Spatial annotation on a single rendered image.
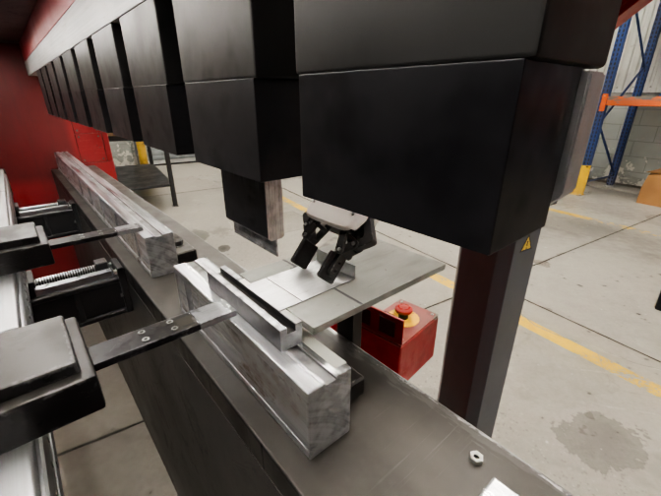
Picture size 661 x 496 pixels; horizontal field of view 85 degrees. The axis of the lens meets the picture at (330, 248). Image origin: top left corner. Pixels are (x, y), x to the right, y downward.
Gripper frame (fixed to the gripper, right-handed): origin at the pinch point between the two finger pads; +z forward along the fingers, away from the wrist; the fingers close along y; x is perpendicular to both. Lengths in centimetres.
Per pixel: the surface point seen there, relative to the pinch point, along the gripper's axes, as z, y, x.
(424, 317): -2.7, -2.2, 40.6
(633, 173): -367, -80, 555
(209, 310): 11.8, -0.8, -10.8
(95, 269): 27, -60, -5
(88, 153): 4, -215, 7
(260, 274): 5.6, -6.1, -2.8
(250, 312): 9.9, 0.8, -6.4
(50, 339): 19.2, -0.8, -24.0
